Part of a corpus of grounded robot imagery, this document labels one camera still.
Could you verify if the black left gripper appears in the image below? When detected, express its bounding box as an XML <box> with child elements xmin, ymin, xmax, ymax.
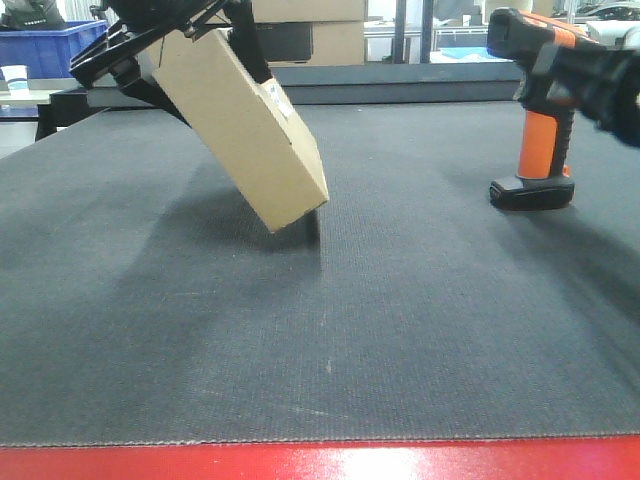
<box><xmin>69</xmin><ymin>0</ymin><xmax>273</xmax><ymax>124</ymax></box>

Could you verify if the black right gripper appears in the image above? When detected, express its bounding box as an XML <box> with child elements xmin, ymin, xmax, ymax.
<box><xmin>532</xmin><ymin>43</ymin><xmax>639</xmax><ymax>148</ymax></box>

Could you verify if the brown cardboard package with label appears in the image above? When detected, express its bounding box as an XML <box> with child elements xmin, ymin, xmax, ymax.
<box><xmin>148</xmin><ymin>30</ymin><xmax>329</xmax><ymax>232</ymax></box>

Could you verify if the orange black barcode scanner gun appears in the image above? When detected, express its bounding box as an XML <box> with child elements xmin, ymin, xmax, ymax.
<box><xmin>487</xmin><ymin>7</ymin><xmax>594</xmax><ymax>210</ymax></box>

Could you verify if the upper stacked cardboard box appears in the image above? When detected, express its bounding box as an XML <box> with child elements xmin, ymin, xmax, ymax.
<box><xmin>252</xmin><ymin>0</ymin><xmax>365</xmax><ymax>22</ymax></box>

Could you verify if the large cardboard box black window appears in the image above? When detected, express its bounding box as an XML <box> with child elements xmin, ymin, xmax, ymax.
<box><xmin>258</xmin><ymin>21</ymin><xmax>365</xmax><ymax>66</ymax></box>

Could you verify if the grey raised conveyor ledge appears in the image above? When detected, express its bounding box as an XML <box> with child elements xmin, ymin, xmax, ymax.
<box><xmin>49</xmin><ymin>63</ymin><xmax>526</xmax><ymax>109</ymax></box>

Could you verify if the blue bin behind table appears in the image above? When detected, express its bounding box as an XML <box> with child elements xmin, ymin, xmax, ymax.
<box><xmin>1</xmin><ymin>20</ymin><xmax>107</xmax><ymax>79</ymax></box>

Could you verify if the black bag in bin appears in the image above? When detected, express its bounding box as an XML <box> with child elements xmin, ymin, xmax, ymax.
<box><xmin>1</xmin><ymin>0</ymin><xmax>66</xmax><ymax>31</ymax></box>

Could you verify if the white paper cup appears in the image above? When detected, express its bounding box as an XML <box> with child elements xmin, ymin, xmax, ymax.
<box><xmin>1</xmin><ymin>64</ymin><xmax>29</xmax><ymax>98</ymax></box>

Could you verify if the dark grey table mat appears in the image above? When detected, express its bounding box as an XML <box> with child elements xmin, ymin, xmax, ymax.
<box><xmin>1</xmin><ymin>103</ymin><xmax>639</xmax><ymax>446</ymax></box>

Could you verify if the red metal work table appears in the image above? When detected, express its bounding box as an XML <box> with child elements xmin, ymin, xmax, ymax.
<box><xmin>1</xmin><ymin>436</ymin><xmax>639</xmax><ymax>479</ymax></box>

